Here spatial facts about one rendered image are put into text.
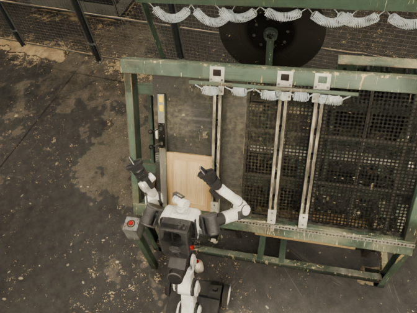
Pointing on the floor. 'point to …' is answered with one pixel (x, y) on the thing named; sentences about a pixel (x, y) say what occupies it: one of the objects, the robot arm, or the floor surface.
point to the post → (147, 253)
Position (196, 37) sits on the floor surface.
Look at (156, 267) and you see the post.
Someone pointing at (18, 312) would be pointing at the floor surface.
